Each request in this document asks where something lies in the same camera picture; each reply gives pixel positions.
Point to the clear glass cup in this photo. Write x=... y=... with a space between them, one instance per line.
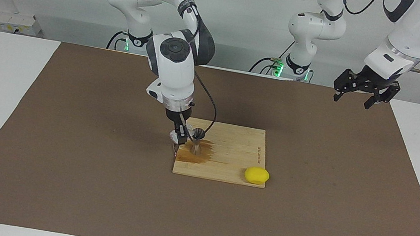
x=191 y=129

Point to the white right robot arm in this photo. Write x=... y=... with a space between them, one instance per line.
x=171 y=68

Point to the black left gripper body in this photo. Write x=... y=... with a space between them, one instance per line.
x=374 y=80

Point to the brown table mat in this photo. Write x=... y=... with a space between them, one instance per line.
x=94 y=184

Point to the steel jigger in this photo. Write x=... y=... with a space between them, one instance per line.
x=197 y=148

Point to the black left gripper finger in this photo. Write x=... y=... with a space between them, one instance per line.
x=344 y=81
x=390 y=89

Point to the white wall socket box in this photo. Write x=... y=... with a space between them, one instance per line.
x=15 y=21

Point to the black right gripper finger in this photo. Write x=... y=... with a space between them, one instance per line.
x=180 y=136

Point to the wooden cutting board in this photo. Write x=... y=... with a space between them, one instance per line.
x=240 y=140

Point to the yellow lemon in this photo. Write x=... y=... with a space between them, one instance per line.
x=256 y=175

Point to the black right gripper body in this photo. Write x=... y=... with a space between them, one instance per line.
x=178 y=116

